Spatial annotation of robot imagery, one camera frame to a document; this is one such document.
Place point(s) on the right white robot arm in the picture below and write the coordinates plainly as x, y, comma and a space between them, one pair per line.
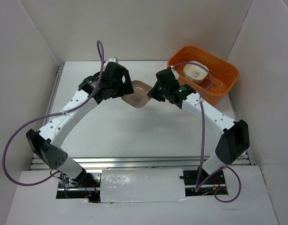
233, 135

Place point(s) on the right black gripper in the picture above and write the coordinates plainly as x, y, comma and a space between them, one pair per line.
154, 93

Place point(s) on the brown square plate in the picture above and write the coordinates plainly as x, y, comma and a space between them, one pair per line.
140, 97

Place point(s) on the aluminium rail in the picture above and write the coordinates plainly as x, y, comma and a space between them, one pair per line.
137, 162

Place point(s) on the white foil cover plate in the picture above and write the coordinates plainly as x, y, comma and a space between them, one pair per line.
142, 185

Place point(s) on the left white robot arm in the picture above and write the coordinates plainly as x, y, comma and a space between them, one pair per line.
47, 141

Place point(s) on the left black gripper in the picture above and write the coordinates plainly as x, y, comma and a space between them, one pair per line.
125, 87

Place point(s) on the cream square plate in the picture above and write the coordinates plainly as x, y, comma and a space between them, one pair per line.
196, 72

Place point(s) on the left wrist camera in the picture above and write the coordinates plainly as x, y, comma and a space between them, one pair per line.
114, 59

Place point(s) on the orange plastic bin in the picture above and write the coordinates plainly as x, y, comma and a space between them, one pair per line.
221, 76

